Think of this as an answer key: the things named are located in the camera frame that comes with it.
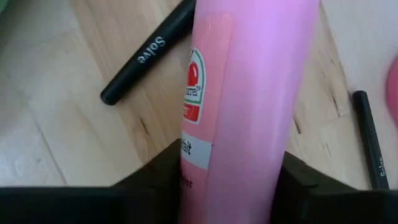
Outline black pen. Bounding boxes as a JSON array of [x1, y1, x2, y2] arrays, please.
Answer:
[[352, 90, 391, 190], [99, 0, 197, 106]]

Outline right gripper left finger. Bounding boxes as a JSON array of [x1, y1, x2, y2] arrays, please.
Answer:
[[0, 139, 182, 224]]

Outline pink scissors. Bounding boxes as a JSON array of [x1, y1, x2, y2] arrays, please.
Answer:
[[385, 55, 398, 127]]

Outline pink paint bottle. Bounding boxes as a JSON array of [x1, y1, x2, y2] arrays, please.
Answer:
[[179, 0, 321, 224]]

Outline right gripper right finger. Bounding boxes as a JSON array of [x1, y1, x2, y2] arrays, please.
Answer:
[[271, 151, 398, 224]]

